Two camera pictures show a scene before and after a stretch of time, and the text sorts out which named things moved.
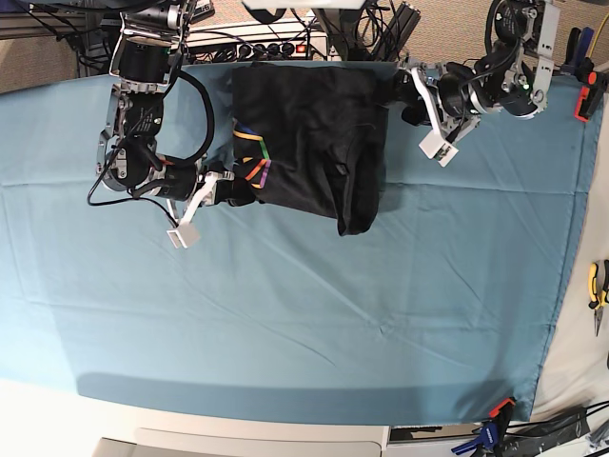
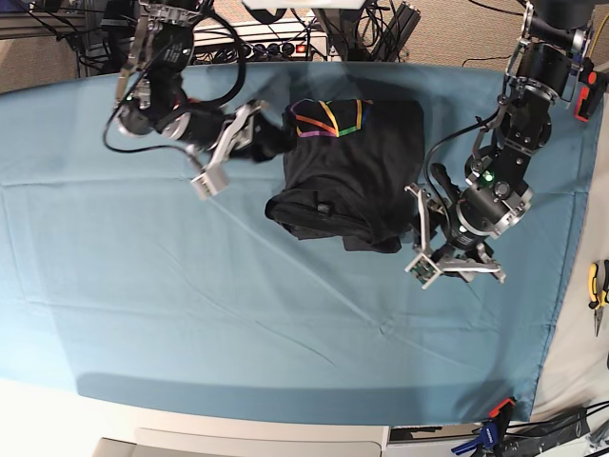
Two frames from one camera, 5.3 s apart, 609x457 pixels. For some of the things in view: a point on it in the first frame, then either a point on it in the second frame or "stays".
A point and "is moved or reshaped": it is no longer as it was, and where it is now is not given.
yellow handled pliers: [599, 289] stays
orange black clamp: [589, 95] stays
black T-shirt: [312, 138] is moved or reshaped
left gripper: [447, 92] to [435, 236]
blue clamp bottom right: [493, 430] stays
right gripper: [186, 188] to [225, 134]
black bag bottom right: [526, 439] stays
